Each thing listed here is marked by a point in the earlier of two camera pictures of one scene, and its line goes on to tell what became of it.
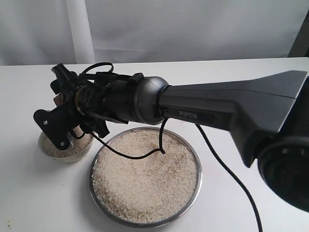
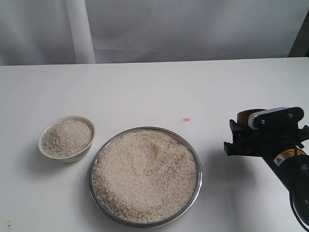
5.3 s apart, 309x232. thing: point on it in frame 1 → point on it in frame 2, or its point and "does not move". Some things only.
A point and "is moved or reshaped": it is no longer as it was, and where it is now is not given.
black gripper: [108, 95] → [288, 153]
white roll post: [80, 31] does not move
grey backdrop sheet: [37, 32] does not move
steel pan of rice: [149, 192] does not move
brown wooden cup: [58, 99] is moved or reshaped
